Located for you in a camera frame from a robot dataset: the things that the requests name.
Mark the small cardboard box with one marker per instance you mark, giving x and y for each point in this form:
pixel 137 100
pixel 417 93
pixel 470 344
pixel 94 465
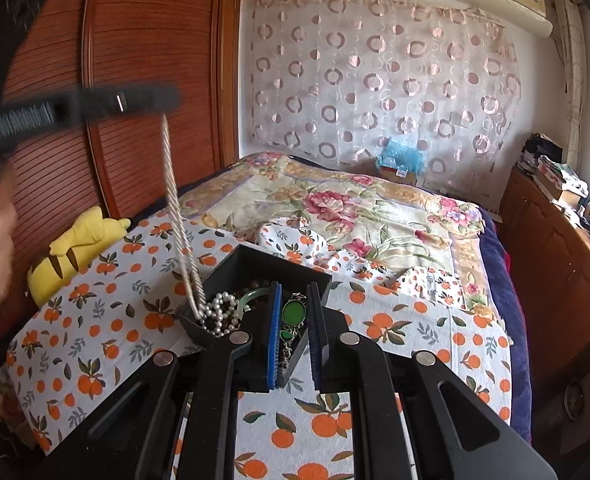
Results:
pixel 400 176

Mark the white patterned window curtain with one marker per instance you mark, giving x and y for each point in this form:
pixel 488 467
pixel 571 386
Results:
pixel 570 75

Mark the yellow plush toy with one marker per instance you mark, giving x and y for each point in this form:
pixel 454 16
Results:
pixel 80 240

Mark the floral blanket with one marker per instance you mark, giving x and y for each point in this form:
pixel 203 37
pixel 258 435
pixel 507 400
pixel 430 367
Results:
pixel 375 220

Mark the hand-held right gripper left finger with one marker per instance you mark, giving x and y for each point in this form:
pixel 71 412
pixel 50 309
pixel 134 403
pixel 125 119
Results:
pixel 275 335

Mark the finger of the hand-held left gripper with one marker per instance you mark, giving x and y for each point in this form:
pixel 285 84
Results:
pixel 100 102

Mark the circle pattern sheer curtain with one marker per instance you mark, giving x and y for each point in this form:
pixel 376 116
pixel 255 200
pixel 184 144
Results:
pixel 375 75

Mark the black jewelry box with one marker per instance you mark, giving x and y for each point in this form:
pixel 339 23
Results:
pixel 225 270

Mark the pile of clothes and boxes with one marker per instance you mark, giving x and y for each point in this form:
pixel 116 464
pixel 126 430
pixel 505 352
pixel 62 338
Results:
pixel 550 170

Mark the dark round pot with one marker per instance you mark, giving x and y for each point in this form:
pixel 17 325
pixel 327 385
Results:
pixel 575 401

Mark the blue plastic bag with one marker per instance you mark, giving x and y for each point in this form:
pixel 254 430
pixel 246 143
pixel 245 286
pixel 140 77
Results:
pixel 400 155

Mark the brown wooden wardrobe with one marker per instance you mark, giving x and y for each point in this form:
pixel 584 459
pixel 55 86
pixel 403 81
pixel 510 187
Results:
pixel 140 35

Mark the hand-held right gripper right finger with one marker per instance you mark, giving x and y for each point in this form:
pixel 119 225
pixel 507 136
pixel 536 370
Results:
pixel 316 335

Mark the brown wooden cabinet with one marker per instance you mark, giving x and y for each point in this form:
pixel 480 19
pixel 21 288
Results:
pixel 550 270

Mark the pale green jade bangle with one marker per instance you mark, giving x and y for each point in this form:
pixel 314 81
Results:
pixel 245 300

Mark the orange fruit print cloth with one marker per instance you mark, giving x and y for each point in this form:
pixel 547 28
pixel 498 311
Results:
pixel 100 320

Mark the dark blue blanket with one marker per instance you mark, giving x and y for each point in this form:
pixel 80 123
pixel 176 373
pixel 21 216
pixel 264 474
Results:
pixel 500 285

